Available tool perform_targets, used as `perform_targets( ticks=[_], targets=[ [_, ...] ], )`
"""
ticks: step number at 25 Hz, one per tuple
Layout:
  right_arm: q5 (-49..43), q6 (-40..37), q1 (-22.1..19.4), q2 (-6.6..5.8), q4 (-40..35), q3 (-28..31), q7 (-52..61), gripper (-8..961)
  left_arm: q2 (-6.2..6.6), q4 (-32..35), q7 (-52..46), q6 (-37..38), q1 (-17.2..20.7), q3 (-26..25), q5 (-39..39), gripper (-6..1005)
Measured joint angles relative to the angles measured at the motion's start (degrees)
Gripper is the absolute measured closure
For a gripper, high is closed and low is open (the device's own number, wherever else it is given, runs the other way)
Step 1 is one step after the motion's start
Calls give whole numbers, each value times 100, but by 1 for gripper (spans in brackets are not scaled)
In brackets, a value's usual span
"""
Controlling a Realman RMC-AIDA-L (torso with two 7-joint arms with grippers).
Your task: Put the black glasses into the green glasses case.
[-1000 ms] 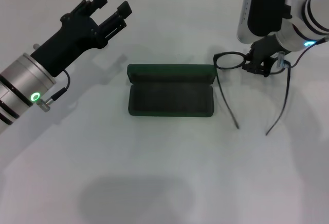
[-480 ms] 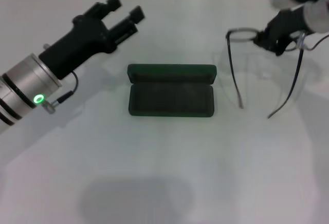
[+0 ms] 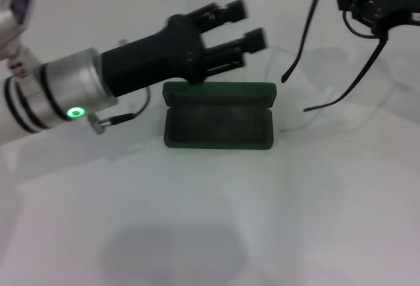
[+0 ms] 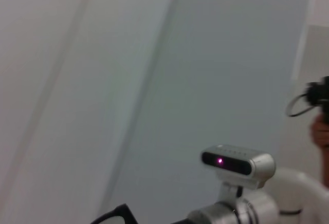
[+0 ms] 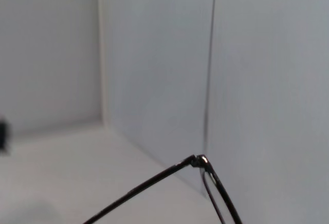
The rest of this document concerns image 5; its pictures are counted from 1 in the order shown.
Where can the black glasses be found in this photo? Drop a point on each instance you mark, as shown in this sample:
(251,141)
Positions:
(203,160)

